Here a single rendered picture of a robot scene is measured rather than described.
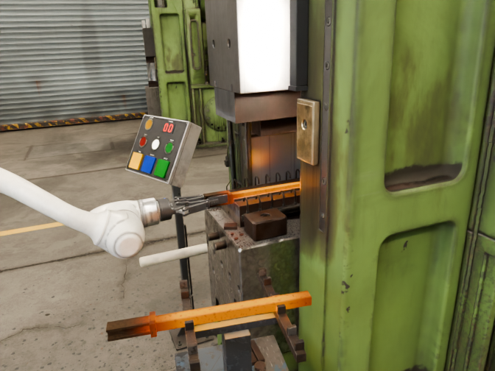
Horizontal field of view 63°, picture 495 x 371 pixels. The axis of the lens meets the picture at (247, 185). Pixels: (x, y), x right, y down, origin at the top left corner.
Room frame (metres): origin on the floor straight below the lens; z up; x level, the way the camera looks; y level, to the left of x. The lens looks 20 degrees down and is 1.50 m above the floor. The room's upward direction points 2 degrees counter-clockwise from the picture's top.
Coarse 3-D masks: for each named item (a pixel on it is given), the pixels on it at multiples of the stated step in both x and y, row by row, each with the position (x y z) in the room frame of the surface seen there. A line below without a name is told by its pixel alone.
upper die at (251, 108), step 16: (224, 96) 1.32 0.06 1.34; (240, 96) 1.24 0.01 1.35; (256, 96) 1.26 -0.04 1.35; (272, 96) 1.28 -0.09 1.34; (288, 96) 1.30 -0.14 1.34; (224, 112) 1.33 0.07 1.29; (240, 112) 1.24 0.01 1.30; (256, 112) 1.26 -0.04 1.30; (272, 112) 1.28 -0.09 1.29; (288, 112) 1.30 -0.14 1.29
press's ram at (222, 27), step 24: (216, 0) 1.35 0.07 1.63; (240, 0) 1.19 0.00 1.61; (264, 0) 1.22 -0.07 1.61; (288, 0) 1.25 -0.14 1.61; (216, 24) 1.36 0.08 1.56; (240, 24) 1.19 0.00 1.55; (264, 24) 1.22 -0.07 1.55; (288, 24) 1.25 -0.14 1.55; (216, 48) 1.38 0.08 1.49; (240, 48) 1.19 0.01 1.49; (264, 48) 1.22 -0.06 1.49; (288, 48) 1.25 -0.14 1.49; (216, 72) 1.39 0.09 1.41; (240, 72) 1.19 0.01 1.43; (264, 72) 1.22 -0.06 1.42; (288, 72) 1.25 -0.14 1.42
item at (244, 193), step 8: (280, 184) 1.39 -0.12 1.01; (288, 184) 1.39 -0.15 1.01; (296, 184) 1.39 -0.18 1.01; (216, 192) 1.29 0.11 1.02; (224, 192) 1.29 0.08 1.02; (232, 192) 1.32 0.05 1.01; (240, 192) 1.32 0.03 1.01; (248, 192) 1.31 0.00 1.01; (256, 192) 1.33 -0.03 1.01; (264, 192) 1.34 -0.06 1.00; (232, 200) 1.28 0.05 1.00
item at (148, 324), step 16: (224, 304) 0.78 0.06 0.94; (240, 304) 0.78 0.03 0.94; (256, 304) 0.78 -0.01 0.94; (272, 304) 0.78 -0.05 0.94; (288, 304) 0.78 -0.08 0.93; (304, 304) 0.79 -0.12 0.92; (128, 320) 0.73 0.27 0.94; (144, 320) 0.73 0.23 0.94; (160, 320) 0.73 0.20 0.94; (176, 320) 0.73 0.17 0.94; (208, 320) 0.75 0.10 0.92; (112, 336) 0.71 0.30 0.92; (128, 336) 0.71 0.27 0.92
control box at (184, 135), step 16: (144, 128) 1.87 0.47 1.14; (160, 128) 1.80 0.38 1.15; (176, 128) 1.72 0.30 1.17; (192, 128) 1.70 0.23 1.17; (144, 144) 1.81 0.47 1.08; (160, 144) 1.74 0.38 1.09; (176, 144) 1.67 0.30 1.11; (192, 144) 1.70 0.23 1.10; (128, 160) 1.84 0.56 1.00; (176, 160) 1.63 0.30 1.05; (176, 176) 1.62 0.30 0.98
